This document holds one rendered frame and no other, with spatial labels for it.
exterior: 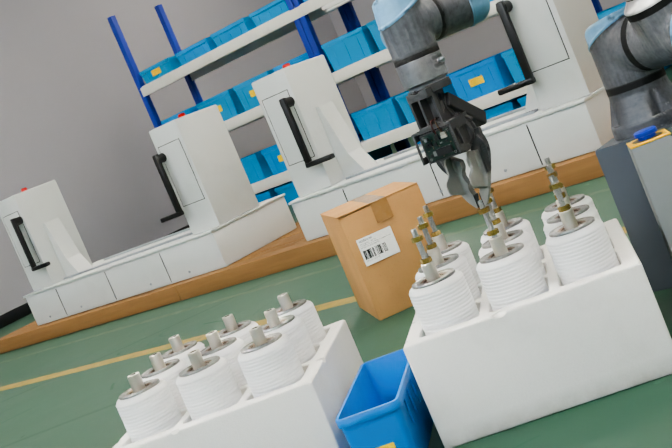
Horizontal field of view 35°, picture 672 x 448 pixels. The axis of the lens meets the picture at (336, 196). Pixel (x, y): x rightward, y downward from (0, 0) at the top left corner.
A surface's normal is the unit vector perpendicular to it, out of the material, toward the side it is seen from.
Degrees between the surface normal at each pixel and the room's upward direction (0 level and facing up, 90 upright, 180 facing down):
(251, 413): 90
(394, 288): 89
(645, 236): 90
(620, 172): 90
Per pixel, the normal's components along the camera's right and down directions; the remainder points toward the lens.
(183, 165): -0.57, 0.30
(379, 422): -0.15, 0.18
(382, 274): 0.15, 0.00
